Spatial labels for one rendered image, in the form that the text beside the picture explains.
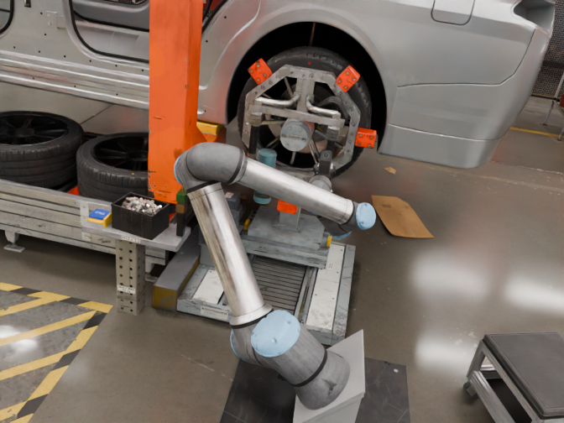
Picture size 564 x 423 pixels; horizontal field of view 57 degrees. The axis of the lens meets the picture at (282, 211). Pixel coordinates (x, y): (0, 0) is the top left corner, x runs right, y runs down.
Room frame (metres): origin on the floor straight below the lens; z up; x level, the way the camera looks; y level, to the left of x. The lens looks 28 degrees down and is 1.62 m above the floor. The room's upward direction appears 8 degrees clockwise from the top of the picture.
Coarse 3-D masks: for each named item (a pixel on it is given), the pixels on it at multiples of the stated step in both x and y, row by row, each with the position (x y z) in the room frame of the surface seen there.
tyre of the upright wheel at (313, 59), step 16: (304, 48) 2.58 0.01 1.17; (320, 48) 2.61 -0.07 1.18; (272, 64) 2.45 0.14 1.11; (288, 64) 2.44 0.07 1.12; (304, 64) 2.43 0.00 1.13; (320, 64) 2.42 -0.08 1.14; (336, 64) 2.42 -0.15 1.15; (240, 96) 2.47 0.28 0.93; (352, 96) 2.40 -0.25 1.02; (368, 96) 2.53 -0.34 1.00; (240, 112) 2.46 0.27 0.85; (368, 112) 2.40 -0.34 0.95; (240, 128) 2.46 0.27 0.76; (368, 128) 2.39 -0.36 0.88; (256, 160) 2.45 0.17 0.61; (352, 160) 2.39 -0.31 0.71
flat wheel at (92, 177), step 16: (96, 144) 2.61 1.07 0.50; (112, 144) 2.72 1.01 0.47; (128, 144) 2.79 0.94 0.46; (144, 144) 2.76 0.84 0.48; (80, 160) 2.38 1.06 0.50; (96, 160) 2.41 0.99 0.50; (112, 160) 2.51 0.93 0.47; (128, 160) 2.51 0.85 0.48; (144, 160) 2.54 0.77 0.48; (80, 176) 2.39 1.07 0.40; (96, 176) 2.29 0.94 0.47; (112, 176) 2.27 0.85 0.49; (128, 176) 2.28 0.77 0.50; (144, 176) 2.30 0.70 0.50; (80, 192) 2.39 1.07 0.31; (96, 192) 2.29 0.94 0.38; (112, 192) 2.27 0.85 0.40; (128, 192) 2.26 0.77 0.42; (144, 192) 2.28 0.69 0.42
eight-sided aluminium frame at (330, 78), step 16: (272, 80) 2.36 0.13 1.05; (320, 80) 2.33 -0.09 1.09; (336, 80) 2.33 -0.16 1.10; (256, 96) 2.37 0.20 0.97; (336, 96) 2.32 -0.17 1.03; (352, 112) 2.31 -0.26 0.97; (352, 128) 2.31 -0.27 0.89; (352, 144) 2.31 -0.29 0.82; (336, 160) 2.32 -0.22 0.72; (304, 176) 2.33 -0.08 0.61
